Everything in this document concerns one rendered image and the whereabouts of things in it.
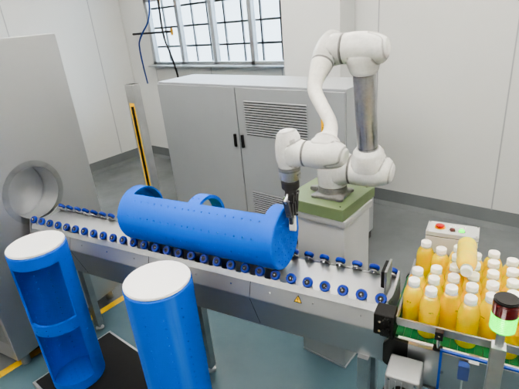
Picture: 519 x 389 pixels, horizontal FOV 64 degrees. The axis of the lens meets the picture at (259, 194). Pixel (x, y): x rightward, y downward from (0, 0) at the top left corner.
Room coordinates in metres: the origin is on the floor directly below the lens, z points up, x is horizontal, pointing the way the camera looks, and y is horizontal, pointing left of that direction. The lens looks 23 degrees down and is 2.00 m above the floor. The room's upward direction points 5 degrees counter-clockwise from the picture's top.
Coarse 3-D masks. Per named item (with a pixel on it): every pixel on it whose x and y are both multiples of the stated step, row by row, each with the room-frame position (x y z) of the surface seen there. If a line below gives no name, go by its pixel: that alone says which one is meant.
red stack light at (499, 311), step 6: (492, 306) 0.89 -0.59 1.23; (498, 306) 0.86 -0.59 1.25; (492, 312) 0.88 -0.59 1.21; (498, 312) 0.86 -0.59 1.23; (504, 312) 0.85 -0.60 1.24; (510, 312) 0.85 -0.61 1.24; (516, 312) 0.85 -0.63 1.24; (504, 318) 0.85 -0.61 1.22; (510, 318) 0.84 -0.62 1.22; (516, 318) 0.85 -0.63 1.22
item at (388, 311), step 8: (384, 304) 1.21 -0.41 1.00; (376, 312) 1.17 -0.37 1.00; (384, 312) 1.17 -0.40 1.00; (392, 312) 1.16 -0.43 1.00; (376, 320) 1.16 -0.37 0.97; (384, 320) 1.14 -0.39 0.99; (392, 320) 1.14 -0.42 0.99; (376, 328) 1.16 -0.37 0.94; (384, 328) 1.14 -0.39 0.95; (392, 328) 1.14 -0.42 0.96; (384, 336) 1.16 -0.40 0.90; (392, 336) 1.14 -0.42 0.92
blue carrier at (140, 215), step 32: (128, 192) 1.98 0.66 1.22; (128, 224) 1.87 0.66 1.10; (160, 224) 1.77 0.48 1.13; (192, 224) 1.69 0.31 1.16; (224, 224) 1.62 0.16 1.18; (256, 224) 1.55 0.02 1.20; (288, 224) 1.62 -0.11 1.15; (224, 256) 1.63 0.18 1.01; (256, 256) 1.52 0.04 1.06; (288, 256) 1.60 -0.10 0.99
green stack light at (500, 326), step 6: (492, 318) 0.88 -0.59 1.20; (498, 318) 0.86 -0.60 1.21; (492, 324) 0.87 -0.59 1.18; (498, 324) 0.86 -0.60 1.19; (504, 324) 0.85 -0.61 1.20; (510, 324) 0.84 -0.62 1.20; (516, 324) 0.85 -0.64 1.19; (498, 330) 0.85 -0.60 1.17; (504, 330) 0.85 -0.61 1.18; (510, 330) 0.84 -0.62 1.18
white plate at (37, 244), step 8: (40, 232) 2.00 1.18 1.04; (48, 232) 1.99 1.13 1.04; (56, 232) 1.98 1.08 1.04; (16, 240) 1.94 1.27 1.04; (24, 240) 1.93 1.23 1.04; (32, 240) 1.92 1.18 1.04; (40, 240) 1.91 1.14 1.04; (48, 240) 1.90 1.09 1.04; (56, 240) 1.89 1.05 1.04; (8, 248) 1.86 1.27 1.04; (16, 248) 1.85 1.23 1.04; (24, 248) 1.84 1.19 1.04; (32, 248) 1.83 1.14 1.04; (40, 248) 1.83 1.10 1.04; (48, 248) 1.82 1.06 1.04; (8, 256) 1.77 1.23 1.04; (16, 256) 1.76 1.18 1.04; (24, 256) 1.76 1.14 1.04; (32, 256) 1.75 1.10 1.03
